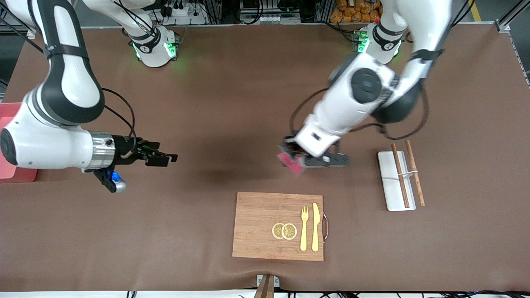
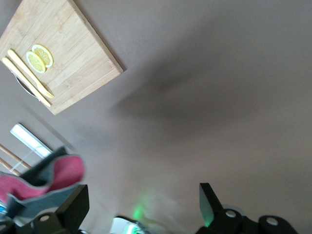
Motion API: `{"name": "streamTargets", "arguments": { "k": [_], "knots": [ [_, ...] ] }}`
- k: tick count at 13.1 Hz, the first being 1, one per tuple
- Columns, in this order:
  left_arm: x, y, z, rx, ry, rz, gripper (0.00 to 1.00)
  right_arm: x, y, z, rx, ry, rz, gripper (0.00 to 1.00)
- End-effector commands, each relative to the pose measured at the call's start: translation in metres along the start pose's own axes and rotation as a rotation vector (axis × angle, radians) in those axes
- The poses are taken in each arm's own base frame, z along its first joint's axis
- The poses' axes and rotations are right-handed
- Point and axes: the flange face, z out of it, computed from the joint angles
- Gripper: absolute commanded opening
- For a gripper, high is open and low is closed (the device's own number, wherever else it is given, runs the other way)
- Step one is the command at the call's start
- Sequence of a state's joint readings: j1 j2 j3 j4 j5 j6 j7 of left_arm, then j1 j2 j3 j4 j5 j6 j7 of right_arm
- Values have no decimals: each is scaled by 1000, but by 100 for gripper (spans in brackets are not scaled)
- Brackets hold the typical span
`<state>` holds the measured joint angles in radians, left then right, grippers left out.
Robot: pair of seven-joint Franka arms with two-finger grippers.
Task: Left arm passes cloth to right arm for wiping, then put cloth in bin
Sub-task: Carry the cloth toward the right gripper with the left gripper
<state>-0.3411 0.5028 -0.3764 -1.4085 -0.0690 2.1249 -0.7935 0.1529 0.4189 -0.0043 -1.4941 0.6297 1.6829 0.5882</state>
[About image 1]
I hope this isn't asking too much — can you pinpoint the pile of orange items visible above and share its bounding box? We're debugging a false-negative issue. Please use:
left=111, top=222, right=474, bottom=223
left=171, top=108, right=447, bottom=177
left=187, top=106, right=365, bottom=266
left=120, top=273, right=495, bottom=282
left=330, top=0, right=382, bottom=24

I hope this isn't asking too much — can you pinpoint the pink plastic bin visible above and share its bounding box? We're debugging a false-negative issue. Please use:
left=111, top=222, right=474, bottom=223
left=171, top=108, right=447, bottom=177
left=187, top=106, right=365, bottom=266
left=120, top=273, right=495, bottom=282
left=0, top=102, right=39, bottom=183

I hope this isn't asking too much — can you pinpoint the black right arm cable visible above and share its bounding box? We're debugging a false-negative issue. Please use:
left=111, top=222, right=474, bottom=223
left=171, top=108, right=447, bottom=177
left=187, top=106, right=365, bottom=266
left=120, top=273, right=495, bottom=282
left=101, top=87, right=137, bottom=143

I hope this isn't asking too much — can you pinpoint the white rectangular tray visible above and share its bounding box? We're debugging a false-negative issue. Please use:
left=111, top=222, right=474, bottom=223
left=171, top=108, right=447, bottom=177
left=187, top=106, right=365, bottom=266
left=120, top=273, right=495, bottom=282
left=377, top=151, right=416, bottom=212

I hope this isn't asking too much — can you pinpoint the yellow knife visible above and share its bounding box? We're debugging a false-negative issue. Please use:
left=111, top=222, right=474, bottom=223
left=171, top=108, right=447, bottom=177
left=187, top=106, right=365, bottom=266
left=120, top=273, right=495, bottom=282
left=312, top=202, right=320, bottom=252

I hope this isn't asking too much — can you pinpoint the brown table mat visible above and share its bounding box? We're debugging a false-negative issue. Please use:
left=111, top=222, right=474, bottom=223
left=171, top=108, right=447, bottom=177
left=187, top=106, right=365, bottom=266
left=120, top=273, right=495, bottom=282
left=0, top=23, right=530, bottom=292

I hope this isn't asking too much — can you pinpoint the aluminium frame strut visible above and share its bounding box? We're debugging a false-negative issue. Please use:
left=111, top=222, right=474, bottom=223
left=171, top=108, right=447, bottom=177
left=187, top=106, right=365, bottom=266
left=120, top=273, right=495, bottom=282
left=497, top=0, right=530, bottom=34

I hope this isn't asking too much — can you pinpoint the yellow fork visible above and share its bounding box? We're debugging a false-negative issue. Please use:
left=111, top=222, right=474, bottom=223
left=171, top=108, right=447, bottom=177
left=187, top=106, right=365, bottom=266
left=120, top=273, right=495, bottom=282
left=300, top=206, right=309, bottom=252

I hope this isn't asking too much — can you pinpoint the bamboo cutting board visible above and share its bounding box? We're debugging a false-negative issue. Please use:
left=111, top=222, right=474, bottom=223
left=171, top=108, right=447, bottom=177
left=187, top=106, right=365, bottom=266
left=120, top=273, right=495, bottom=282
left=232, top=192, right=330, bottom=262

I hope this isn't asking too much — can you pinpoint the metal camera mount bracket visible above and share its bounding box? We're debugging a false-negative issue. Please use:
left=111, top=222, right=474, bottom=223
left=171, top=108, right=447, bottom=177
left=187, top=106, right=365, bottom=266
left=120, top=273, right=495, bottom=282
left=253, top=274, right=280, bottom=298

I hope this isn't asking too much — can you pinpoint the white power strip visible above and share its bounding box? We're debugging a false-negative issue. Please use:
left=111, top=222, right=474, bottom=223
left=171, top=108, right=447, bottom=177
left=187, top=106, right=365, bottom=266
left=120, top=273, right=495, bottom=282
left=159, top=0, right=209, bottom=25

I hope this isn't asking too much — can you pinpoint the red and grey cloth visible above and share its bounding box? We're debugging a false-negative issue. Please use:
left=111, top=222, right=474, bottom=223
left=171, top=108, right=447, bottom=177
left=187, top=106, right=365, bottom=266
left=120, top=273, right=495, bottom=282
left=276, top=152, right=306, bottom=177

